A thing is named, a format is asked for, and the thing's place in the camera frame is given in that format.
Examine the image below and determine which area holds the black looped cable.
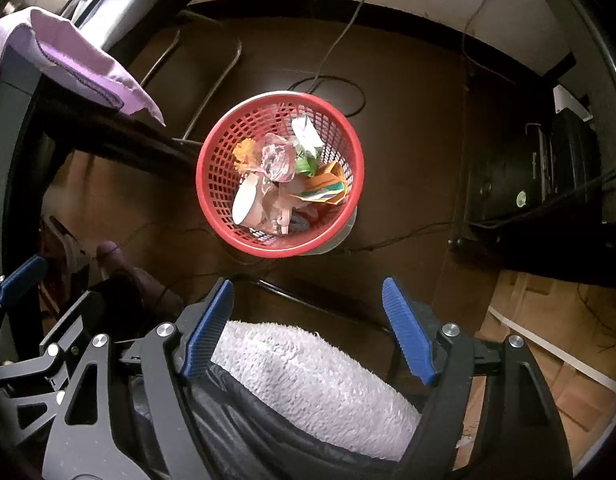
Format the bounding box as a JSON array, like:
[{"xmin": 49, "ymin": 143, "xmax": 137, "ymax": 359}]
[{"xmin": 288, "ymin": 76, "xmax": 366, "ymax": 116}]

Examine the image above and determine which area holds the thin black cable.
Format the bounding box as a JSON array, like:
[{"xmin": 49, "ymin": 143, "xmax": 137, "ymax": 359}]
[{"xmin": 348, "ymin": 220, "xmax": 468, "ymax": 256}]

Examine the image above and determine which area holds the metal chair frame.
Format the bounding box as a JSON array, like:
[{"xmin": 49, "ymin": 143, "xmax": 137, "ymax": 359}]
[{"xmin": 138, "ymin": 25, "xmax": 243, "ymax": 147}]

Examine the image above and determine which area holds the crushed white paper cup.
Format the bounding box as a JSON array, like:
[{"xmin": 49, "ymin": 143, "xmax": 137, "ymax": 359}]
[{"xmin": 231, "ymin": 172, "xmax": 269, "ymax": 228}]

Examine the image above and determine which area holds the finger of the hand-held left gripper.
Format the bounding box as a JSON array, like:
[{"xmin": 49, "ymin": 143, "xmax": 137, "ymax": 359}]
[
  {"xmin": 40, "ymin": 215, "xmax": 109, "ymax": 357},
  {"xmin": 0, "ymin": 254, "xmax": 49, "ymax": 341}
]

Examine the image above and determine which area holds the white fluffy garment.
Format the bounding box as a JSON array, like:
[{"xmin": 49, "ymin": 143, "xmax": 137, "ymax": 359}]
[{"xmin": 210, "ymin": 320, "xmax": 421, "ymax": 462}]

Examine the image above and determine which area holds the grey cable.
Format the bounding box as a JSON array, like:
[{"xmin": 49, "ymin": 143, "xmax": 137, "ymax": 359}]
[{"xmin": 310, "ymin": 0, "xmax": 386, "ymax": 88}]

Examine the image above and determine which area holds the black computer case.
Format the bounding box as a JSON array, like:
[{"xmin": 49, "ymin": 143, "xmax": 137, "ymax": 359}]
[{"xmin": 465, "ymin": 110, "xmax": 603, "ymax": 228}]

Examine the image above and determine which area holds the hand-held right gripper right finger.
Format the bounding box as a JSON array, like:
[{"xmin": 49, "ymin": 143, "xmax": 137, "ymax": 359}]
[{"xmin": 382, "ymin": 276, "xmax": 573, "ymax": 480}]

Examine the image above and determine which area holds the yellow wrapper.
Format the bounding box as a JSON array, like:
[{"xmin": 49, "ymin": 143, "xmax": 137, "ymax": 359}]
[{"xmin": 233, "ymin": 139, "xmax": 256, "ymax": 173}]

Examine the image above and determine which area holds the green tea packet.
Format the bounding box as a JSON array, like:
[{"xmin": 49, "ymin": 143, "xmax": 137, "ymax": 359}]
[{"xmin": 290, "ymin": 116, "xmax": 326, "ymax": 177}]

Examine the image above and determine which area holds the red plastic basket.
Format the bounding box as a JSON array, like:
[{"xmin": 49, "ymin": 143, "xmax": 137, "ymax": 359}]
[{"xmin": 195, "ymin": 91, "xmax": 366, "ymax": 260}]

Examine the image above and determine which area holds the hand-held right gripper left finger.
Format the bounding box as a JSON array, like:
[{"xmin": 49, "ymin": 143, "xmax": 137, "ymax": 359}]
[{"xmin": 42, "ymin": 277, "xmax": 235, "ymax": 480}]

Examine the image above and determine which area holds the orange cardboard box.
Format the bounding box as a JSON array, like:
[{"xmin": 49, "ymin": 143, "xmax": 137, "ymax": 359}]
[{"xmin": 298, "ymin": 160, "xmax": 349, "ymax": 206}]

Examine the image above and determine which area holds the clear plastic container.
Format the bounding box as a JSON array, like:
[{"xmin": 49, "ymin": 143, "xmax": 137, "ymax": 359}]
[{"xmin": 255, "ymin": 132, "xmax": 299, "ymax": 183}]

